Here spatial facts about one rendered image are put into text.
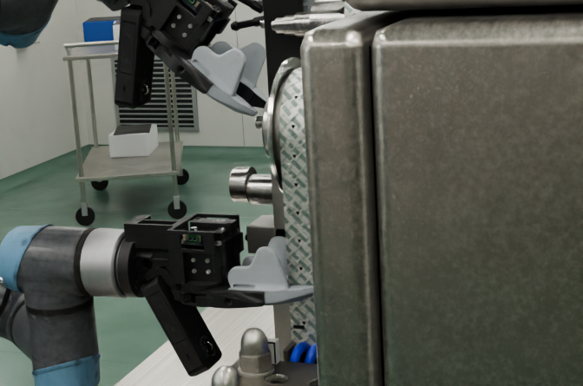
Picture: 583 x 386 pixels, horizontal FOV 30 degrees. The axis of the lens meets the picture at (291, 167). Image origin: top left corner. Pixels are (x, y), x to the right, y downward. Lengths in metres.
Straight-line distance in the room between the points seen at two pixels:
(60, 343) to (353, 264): 1.07
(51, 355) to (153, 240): 0.18
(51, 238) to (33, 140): 5.98
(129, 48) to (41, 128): 6.06
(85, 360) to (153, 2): 0.40
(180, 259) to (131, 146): 5.01
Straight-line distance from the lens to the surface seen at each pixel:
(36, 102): 7.21
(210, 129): 7.32
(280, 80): 1.10
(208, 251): 1.11
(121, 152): 6.15
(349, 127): 0.17
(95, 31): 6.10
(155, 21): 1.18
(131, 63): 1.21
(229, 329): 1.58
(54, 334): 1.24
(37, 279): 1.22
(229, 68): 1.15
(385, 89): 0.17
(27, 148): 7.13
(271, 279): 1.11
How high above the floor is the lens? 1.45
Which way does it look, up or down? 12 degrees down
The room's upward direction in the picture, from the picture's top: 3 degrees counter-clockwise
